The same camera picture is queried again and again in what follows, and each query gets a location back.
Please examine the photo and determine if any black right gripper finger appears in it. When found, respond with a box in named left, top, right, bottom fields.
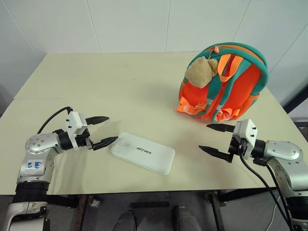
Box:
left=206, top=123, right=236, bottom=133
left=198, top=145, right=233, bottom=164

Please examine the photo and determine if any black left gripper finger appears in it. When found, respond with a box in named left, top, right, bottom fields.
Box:
left=92, top=136, right=119, bottom=151
left=85, top=116, right=110, bottom=126

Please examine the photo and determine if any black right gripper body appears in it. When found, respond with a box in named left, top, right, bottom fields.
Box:
left=228, top=134, right=248, bottom=164

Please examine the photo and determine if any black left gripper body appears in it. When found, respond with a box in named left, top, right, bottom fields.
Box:
left=76, top=131, right=95, bottom=151

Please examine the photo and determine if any white rectangular case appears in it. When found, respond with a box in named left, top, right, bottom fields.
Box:
left=110, top=132, right=176, bottom=177

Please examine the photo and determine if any orange and teal backpack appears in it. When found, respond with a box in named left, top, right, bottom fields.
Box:
left=176, top=41, right=269, bottom=122

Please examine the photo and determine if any black table crossbar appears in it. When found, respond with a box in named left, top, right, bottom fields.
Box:
left=218, top=185, right=278, bottom=203

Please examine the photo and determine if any white handwritten sticker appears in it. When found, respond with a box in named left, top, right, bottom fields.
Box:
left=25, top=159, right=44, bottom=171

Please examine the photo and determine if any beige plush bear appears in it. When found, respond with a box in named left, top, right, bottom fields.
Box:
left=184, top=56, right=219, bottom=90

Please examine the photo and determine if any rusty metal table leg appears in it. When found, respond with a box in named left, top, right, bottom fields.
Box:
left=205, top=191, right=227, bottom=231
left=76, top=195, right=95, bottom=231

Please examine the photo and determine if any dark rounded shape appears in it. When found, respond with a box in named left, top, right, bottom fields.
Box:
left=171, top=205, right=197, bottom=231
left=115, top=209, right=138, bottom=231

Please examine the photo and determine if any black flat rectangular plate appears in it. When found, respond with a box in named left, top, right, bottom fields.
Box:
left=129, top=202, right=170, bottom=209

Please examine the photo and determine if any black slanted metal beam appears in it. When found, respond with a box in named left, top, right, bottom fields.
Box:
left=282, top=79, right=308, bottom=114

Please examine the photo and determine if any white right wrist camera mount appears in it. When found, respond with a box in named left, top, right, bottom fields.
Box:
left=234, top=118, right=259, bottom=161

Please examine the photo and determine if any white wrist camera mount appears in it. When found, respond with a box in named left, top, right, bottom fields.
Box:
left=65, top=111, right=88, bottom=151
left=234, top=118, right=259, bottom=161

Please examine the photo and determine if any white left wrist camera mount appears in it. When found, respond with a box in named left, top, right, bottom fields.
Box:
left=65, top=111, right=88, bottom=151

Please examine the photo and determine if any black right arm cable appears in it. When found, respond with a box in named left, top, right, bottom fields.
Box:
left=239, top=144, right=296, bottom=231
left=254, top=158, right=293, bottom=231

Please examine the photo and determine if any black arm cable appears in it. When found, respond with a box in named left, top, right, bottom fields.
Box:
left=239, top=144, right=296, bottom=231
left=36, top=106, right=73, bottom=134
left=254, top=158, right=293, bottom=231

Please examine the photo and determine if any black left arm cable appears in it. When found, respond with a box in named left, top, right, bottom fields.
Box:
left=36, top=106, right=73, bottom=134

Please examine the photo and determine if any thin white cable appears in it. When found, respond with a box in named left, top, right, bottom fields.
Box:
left=272, top=194, right=282, bottom=231

